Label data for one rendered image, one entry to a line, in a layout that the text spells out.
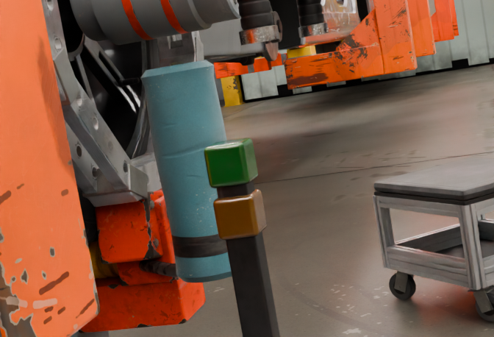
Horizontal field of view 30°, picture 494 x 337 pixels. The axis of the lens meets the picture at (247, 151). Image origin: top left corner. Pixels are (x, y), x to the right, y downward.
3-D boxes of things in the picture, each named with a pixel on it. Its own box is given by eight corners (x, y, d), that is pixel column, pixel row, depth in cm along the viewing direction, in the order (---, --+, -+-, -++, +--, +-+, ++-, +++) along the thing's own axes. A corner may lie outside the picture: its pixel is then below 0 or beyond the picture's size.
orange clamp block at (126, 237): (91, 196, 121) (99, 265, 120) (147, 188, 119) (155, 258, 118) (113, 195, 128) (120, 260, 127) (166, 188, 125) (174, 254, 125)
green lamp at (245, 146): (220, 182, 90) (213, 142, 89) (259, 176, 89) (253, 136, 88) (209, 190, 86) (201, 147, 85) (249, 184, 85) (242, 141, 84)
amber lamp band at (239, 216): (229, 232, 90) (222, 192, 90) (268, 227, 89) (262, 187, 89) (217, 242, 86) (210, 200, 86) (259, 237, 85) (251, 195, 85)
